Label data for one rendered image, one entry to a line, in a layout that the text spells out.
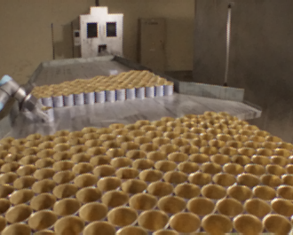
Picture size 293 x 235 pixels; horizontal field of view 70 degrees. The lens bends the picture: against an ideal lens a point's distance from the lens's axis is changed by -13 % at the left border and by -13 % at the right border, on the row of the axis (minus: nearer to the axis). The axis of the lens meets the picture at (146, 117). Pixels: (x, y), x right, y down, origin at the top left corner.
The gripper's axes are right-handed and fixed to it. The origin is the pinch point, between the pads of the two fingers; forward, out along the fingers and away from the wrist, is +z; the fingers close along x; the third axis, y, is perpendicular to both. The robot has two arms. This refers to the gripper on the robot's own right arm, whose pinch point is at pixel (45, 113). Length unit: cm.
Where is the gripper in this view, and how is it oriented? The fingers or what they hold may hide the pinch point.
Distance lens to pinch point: 136.4
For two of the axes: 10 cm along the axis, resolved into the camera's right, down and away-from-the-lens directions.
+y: -6.7, 7.5, 0.3
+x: 3.4, 3.3, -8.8
